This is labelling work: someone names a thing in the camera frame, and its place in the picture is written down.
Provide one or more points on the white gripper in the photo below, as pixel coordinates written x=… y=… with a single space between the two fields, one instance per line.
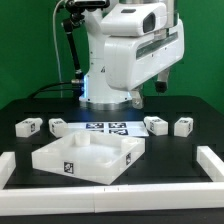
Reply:
x=131 y=61

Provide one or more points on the white square tabletop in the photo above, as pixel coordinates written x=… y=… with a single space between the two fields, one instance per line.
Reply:
x=89 y=155

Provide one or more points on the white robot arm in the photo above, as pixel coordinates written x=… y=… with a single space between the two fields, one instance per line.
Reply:
x=123 y=18

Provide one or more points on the white tag sheet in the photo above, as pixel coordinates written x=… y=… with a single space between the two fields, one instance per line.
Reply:
x=130 y=128

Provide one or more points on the white U-shaped fence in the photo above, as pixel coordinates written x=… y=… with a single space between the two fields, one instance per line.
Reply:
x=116 y=198

